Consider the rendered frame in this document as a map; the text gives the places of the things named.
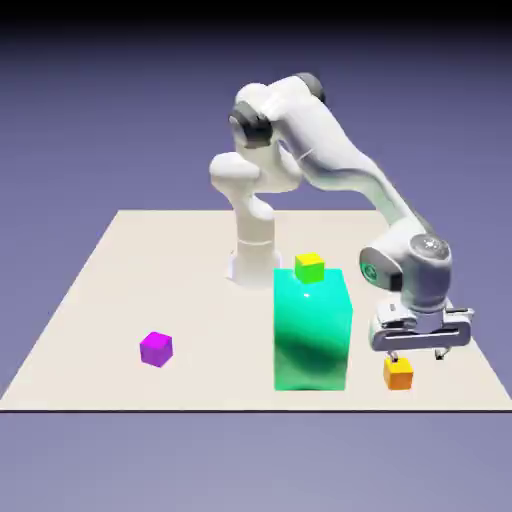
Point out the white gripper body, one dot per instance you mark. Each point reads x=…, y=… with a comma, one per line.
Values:
x=420, y=336

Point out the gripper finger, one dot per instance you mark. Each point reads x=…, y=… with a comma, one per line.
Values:
x=394, y=355
x=441, y=353

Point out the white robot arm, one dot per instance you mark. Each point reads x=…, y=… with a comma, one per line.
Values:
x=320, y=136

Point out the small orange cube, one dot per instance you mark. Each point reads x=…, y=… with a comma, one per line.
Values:
x=398, y=374

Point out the small yellow-green cube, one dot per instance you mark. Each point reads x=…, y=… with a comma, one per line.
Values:
x=309, y=268

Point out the small purple cube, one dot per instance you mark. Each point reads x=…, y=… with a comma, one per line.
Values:
x=156, y=349

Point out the large green box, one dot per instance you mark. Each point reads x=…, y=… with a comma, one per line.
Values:
x=310, y=332

